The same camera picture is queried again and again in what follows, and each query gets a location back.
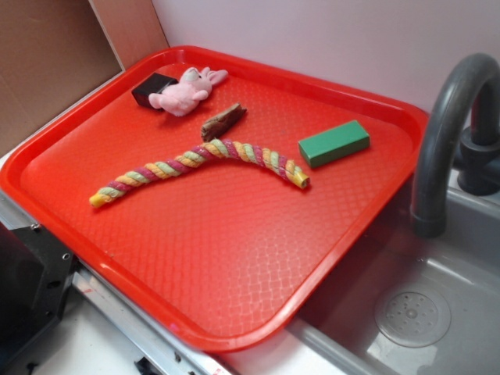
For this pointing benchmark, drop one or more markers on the green rectangular block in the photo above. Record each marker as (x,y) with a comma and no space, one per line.
(334,144)

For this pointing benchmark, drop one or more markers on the black rectangular block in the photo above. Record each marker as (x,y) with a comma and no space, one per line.
(154,84)

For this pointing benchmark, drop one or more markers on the red plastic tray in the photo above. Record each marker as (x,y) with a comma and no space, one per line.
(225,255)

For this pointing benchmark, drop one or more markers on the brown wooden piece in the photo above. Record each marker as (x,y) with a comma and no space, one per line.
(218,125)

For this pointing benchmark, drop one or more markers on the pink plush bunny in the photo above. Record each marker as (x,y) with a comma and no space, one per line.
(193,87)

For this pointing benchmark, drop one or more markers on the grey plastic sink basin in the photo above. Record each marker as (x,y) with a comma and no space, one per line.
(462,265)

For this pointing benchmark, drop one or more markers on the round sink drain cover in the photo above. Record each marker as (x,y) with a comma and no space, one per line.
(412,315)

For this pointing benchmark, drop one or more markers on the grey curved faucet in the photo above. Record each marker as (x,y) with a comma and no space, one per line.
(462,133)

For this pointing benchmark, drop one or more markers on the brown cardboard panel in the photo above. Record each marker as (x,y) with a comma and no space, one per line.
(54,53)

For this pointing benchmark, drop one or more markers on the multicolour twisted rope toy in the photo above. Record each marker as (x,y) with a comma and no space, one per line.
(191,160)

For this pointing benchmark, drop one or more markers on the black metal bracket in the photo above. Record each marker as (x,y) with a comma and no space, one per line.
(36,273)

